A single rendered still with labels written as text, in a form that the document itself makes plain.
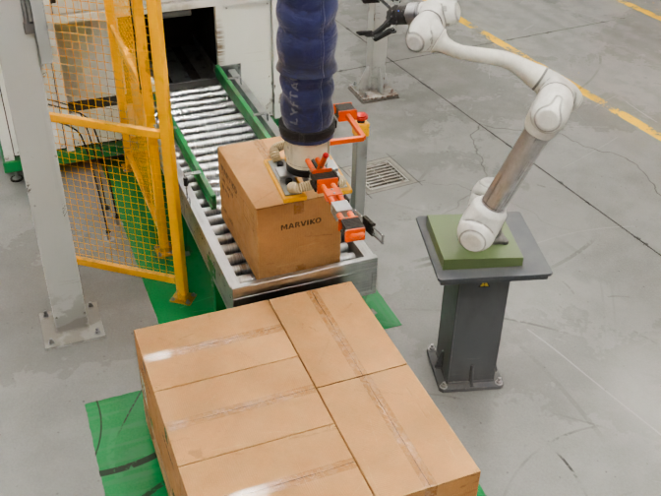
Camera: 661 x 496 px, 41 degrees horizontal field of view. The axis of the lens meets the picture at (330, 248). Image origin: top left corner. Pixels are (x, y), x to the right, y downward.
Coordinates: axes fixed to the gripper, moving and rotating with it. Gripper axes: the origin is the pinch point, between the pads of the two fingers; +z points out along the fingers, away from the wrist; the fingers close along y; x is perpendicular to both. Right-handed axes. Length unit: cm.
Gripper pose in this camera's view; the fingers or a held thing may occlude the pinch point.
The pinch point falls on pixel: (362, 17)
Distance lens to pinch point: 366.0
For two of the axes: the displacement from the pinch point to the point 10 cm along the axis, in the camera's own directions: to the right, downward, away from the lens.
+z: -8.7, -0.8, 4.9
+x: -4.8, -1.6, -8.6
